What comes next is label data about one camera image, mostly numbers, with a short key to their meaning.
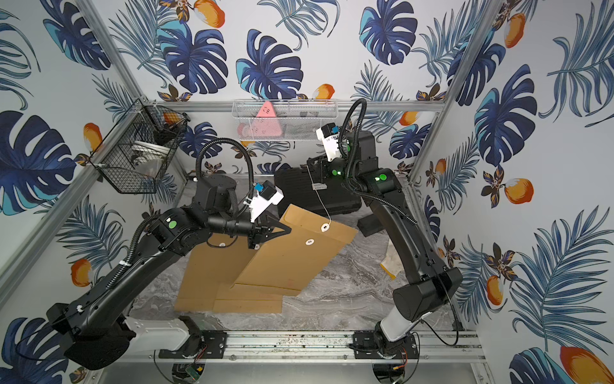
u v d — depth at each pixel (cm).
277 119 91
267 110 88
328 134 59
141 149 79
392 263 92
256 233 50
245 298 84
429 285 41
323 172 60
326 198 101
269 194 50
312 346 76
